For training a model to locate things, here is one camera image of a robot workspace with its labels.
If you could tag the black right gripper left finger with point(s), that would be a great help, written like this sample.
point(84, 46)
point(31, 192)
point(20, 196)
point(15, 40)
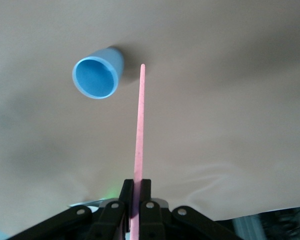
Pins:
point(110, 220)

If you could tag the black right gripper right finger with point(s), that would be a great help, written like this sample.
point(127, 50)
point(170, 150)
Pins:
point(152, 220)

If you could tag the pink chopstick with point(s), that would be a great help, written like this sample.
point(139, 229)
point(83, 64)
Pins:
point(140, 125)

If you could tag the blue cup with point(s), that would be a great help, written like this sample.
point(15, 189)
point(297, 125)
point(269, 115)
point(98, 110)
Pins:
point(97, 77)

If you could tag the metal base plate left arm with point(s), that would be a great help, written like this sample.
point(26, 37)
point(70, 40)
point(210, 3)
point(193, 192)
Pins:
point(161, 203)

